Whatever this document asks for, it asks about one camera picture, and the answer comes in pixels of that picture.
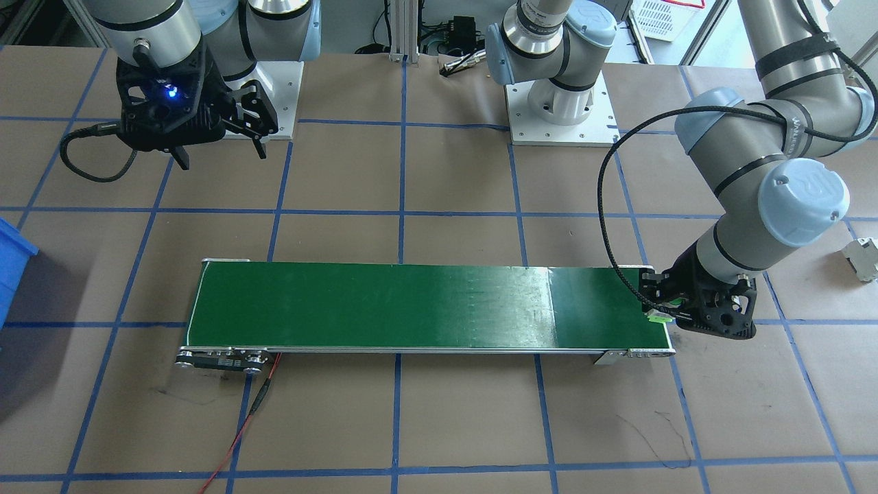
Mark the green push button switch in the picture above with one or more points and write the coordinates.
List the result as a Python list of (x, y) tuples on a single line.
[(660, 318)]

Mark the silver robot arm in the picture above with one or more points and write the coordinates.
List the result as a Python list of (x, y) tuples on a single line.
[(151, 27), (796, 192)]

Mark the blue plastic bin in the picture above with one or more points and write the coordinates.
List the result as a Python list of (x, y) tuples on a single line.
[(10, 267)]

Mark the silver metal tool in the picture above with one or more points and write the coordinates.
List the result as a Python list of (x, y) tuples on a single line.
[(461, 64)]

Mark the black power adapter box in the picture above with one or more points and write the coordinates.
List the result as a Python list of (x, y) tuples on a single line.
[(466, 31)]

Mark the green conveyor belt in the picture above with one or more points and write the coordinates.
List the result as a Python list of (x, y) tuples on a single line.
[(411, 309)]

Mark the white plastic basket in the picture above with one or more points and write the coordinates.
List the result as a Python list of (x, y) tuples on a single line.
[(658, 17)]

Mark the white square base plate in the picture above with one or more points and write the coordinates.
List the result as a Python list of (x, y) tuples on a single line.
[(285, 103), (542, 127)]

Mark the small white bracket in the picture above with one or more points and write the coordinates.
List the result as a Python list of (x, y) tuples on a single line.
[(863, 261)]

